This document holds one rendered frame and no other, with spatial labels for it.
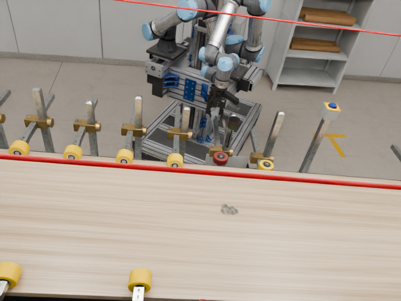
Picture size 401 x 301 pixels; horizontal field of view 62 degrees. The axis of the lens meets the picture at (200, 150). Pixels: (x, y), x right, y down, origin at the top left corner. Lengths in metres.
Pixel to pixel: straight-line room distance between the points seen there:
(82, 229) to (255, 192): 0.82
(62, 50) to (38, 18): 0.43
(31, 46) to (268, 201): 3.76
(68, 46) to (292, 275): 3.88
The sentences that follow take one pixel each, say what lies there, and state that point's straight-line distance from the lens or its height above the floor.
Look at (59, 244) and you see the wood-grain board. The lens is 1.44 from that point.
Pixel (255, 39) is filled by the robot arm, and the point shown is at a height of 1.33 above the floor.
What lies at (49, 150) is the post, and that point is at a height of 0.77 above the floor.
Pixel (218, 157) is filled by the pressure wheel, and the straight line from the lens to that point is 1.80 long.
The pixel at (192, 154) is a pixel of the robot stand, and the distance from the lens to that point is 2.85.
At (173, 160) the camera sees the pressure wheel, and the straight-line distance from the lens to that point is 1.63.
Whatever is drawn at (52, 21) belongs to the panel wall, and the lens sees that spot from 4.53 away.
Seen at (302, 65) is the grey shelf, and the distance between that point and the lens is 5.02.
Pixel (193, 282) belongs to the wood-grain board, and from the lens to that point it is 1.33.
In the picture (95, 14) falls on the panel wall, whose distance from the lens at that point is 4.40.
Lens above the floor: 2.07
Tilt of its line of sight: 40 degrees down
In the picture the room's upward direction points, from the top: 10 degrees clockwise
